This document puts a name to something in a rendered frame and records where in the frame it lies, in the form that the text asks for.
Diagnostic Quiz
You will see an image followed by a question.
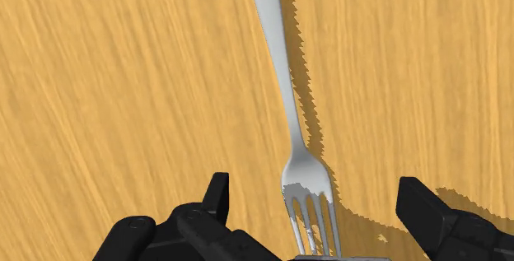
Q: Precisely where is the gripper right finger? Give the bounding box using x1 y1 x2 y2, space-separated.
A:
395 176 514 261

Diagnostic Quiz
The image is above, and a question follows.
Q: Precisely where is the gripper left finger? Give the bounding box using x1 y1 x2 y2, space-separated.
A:
91 172 282 261

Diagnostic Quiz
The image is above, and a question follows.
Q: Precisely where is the silver metal fork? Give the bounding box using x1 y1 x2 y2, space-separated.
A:
245 0 343 259

